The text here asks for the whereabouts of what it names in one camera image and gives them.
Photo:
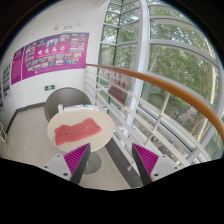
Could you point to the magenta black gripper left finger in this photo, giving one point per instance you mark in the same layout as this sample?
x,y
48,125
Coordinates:
x,y
76,161

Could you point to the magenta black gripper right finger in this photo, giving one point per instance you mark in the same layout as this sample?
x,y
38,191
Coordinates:
x,y
145,161

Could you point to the red folded towel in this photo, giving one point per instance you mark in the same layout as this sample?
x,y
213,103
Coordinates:
x,y
80,131

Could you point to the round beige table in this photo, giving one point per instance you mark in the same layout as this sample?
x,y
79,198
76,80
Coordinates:
x,y
96,141

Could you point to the white metal railing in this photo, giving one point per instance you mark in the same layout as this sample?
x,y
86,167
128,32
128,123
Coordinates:
x,y
151,117

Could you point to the white box on table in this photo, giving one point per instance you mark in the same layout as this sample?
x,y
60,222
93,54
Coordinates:
x,y
61,108

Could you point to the grey round-back chair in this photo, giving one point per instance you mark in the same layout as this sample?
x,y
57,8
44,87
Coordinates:
x,y
67,96

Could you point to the orange wooden handrail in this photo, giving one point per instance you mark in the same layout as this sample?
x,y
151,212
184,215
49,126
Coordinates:
x,y
198,104

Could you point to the green exit sign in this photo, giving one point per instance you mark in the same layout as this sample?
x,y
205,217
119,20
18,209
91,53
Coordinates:
x,y
49,87

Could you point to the red white notice sign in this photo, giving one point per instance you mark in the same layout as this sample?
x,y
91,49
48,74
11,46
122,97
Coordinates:
x,y
119,86

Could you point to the large magenta wall poster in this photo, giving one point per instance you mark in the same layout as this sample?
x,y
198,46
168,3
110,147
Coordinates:
x,y
55,53

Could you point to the narrow magenta wall poster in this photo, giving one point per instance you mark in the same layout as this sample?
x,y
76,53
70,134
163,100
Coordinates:
x,y
17,66

